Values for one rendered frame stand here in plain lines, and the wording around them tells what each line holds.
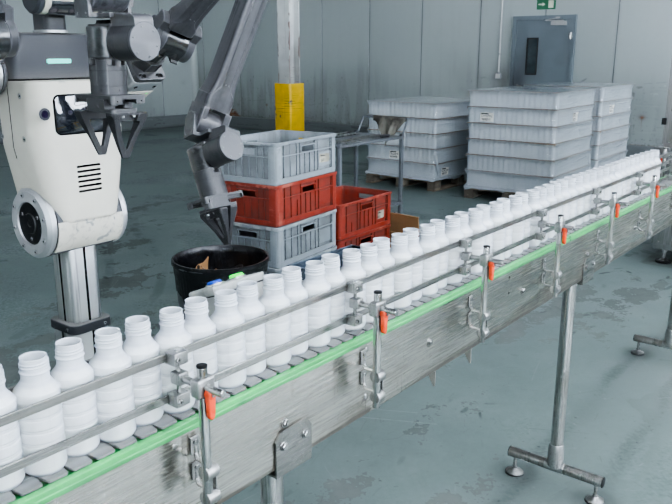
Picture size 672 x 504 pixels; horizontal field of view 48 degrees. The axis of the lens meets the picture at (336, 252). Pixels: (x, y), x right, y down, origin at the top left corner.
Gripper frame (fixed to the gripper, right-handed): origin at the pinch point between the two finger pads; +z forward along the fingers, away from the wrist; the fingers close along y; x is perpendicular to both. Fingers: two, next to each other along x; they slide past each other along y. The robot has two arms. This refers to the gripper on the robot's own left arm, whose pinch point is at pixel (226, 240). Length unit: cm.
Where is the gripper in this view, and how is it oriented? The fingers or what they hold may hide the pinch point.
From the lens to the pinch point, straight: 153.5
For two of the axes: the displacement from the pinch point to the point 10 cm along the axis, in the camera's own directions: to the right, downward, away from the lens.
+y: 6.2, -2.0, 7.6
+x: -7.4, 1.9, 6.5
